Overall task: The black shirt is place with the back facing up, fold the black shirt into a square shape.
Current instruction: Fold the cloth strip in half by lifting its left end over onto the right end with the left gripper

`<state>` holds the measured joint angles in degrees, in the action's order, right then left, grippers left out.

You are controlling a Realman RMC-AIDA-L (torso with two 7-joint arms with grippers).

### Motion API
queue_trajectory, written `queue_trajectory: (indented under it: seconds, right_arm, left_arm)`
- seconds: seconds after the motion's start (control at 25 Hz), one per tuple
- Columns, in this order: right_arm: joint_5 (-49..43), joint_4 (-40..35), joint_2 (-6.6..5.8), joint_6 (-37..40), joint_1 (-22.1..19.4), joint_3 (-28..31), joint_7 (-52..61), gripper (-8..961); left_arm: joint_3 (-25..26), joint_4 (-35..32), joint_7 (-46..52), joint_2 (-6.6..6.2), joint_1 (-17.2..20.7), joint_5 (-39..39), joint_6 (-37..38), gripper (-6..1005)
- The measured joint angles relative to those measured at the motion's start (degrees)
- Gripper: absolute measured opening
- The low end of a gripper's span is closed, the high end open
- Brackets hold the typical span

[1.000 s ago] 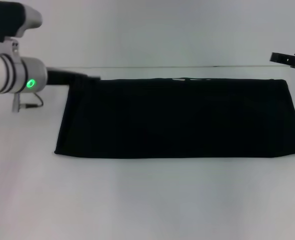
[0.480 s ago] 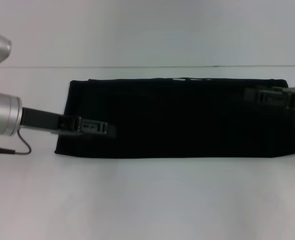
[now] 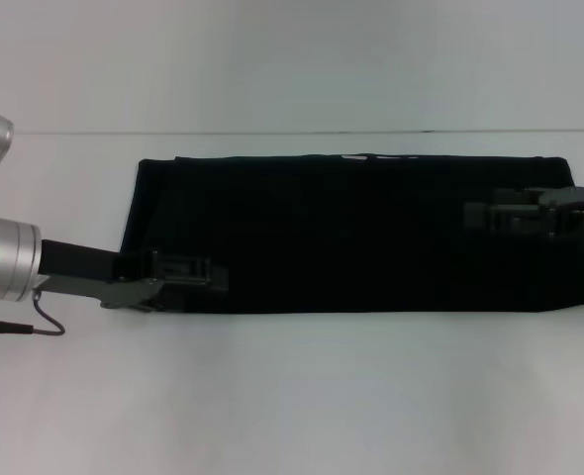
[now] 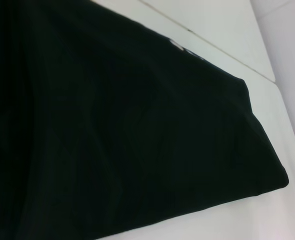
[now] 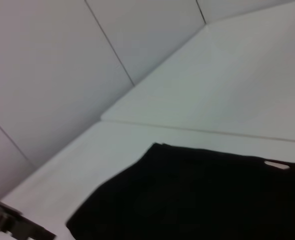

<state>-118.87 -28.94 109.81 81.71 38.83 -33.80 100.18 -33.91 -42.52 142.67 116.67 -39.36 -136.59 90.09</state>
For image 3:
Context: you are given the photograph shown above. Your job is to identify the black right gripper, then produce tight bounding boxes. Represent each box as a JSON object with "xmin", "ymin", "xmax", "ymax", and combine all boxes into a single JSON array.
[{"xmin": 462, "ymin": 186, "xmax": 584, "ymax": 239}]

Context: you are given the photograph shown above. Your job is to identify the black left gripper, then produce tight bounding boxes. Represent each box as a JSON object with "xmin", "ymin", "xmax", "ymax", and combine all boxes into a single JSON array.
[{"xmin": 38, "ymin": 238, "xmax": 232, "ymax": 314}]

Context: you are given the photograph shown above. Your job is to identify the black shirt with FREE print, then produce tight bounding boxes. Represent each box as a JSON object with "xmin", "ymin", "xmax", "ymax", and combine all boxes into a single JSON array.
[{"xmin": 121, "ymin": 153, "xmax": 584, "ymax": 317}]

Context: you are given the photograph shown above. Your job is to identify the left gripper cable with connector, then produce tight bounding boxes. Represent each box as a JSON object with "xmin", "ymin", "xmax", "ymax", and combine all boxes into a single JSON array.
[{"xmin": 0, "ymin": 290, "xmax": 67, "ymax": 340}]

